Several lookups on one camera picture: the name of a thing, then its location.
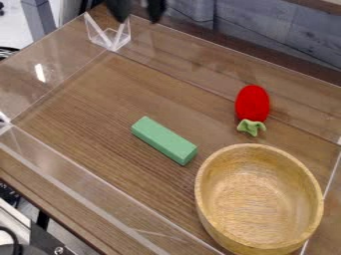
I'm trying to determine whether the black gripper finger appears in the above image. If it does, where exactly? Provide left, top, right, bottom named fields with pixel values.
left=105, top=0, right=132, bottom=23
left=147, top=0, right=167, bottom=23

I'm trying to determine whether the red plush strawberry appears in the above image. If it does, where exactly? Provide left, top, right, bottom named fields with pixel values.
left=234, top=85, right=270, bottom=136

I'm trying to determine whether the green rectangular block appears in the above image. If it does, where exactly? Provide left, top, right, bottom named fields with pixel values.
left=131, top=117, right=196, bottom=165

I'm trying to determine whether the wooden bowl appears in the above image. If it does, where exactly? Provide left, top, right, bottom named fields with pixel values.
left=194, top=143, right=323, bottom=255

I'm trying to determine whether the grey table leg post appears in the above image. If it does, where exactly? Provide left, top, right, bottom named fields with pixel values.
left=20, top=0, right=56, bottom=41

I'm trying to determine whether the clear acrylic tray wall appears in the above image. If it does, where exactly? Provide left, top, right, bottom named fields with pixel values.
left=0, top=18, right=341, bottom=255

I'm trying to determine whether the black equipment with cable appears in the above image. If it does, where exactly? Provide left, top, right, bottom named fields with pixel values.
left=0, top=226, right=76, bottom=255

